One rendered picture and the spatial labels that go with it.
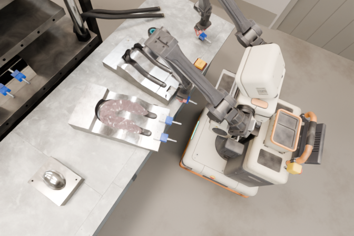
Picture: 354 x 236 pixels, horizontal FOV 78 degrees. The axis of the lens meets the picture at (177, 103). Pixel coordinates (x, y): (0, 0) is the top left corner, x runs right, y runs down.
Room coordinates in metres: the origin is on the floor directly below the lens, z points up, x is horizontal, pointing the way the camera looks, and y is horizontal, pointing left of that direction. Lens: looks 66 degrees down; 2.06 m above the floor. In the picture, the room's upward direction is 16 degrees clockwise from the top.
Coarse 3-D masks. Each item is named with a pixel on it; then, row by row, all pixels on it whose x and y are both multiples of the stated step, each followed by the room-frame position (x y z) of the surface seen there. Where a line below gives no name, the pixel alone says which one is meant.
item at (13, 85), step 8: (16, 56) 0.50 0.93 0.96; (8, 64) 0.44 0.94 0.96; (16, 64) 0.46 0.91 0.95; (24, 64) 0.49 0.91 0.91; (0, 72) 0.38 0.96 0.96; (8, 72) 0.40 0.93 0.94; (16, 72) 0.43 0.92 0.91; (24, 72) 0.46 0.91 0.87; (32, 72) 0.49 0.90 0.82; (0, 80) 0.35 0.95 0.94; (8, 80) 0.37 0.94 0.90; (16, 80) 0.40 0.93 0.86; (0, 88) 0.32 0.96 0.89; (16, 88) 0.37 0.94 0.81; (0, 96) 0.28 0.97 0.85; (8, 96) 0.31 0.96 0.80; (0, 104) 0.25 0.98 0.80
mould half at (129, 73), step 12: (120, 48) 0.81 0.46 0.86; (108, 60) 0.70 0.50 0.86; (120, 60) 0.73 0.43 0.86; (144, 60) 0.74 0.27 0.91; (120, 72) 0.64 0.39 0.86; (132, 72) 0.64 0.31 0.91; (156, 72) 0.70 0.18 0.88; (144, 84) 0.60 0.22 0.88; (168, 84) 0.64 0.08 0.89; (156, 96) 0.56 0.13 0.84; (168, 96) 0.56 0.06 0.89
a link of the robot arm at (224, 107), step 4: (224, 100) 0.43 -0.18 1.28; (220, 104) 0.41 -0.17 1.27; (224, 104) 0.41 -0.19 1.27; (228, 104) 0.42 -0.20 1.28; (216, 108) 0.39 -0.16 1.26; (220, 108) 0.40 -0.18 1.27; (224, 108) 0.40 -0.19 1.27; (228, 108) 0.41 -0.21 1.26; (232, 108) 0.42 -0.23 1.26; (220, 112) 0.38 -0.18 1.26; (224, 112) 0.39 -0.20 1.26; (228, 112) 0.40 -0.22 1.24; (232, 112) 0.40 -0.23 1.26; (236, 112) 0.41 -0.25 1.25; (224, 116) 0.38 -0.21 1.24; (228, 116) 0.38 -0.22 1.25; (232, 116) 0.39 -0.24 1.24; (228, 120) 0.37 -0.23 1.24
